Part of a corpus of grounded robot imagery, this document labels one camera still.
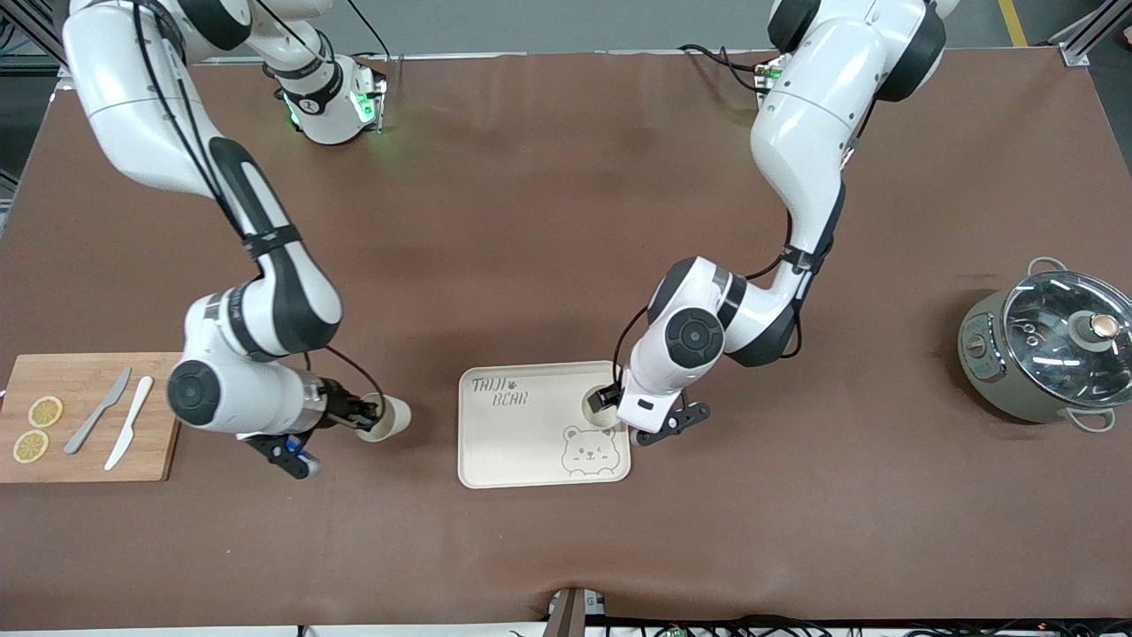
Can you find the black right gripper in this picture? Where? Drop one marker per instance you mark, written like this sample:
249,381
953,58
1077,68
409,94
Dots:
337,412

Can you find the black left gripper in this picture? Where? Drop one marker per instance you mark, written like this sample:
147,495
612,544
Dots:
607,397

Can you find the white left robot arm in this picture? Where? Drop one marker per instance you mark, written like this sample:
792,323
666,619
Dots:
814,115

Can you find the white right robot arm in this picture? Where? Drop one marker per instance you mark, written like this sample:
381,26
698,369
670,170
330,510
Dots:
133,88

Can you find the beige tray with bear print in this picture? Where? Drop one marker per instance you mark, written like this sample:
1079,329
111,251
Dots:
522,442

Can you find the brown table cover mat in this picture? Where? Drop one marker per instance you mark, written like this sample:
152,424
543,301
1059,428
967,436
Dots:
531,221

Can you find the white plastic knife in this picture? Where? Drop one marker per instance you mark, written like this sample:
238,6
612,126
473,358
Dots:
133,416

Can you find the grey plastic knife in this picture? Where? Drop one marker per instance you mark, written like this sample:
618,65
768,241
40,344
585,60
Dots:
99,409

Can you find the bamboo cutting board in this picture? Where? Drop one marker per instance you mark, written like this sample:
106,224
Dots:
88,460

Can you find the yellow lemon slice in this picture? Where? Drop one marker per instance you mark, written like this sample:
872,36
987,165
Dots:
30,446
45,411

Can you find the green electric cooking pot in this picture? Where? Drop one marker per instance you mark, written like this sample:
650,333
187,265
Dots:
986,372

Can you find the glass pot lid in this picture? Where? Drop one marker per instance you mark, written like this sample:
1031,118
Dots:
1052,341

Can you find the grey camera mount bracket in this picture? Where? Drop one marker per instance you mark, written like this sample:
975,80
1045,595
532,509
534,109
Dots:
575,612

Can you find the aluminium frame profile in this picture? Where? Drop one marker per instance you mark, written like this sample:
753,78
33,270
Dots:
1092,35
31,35

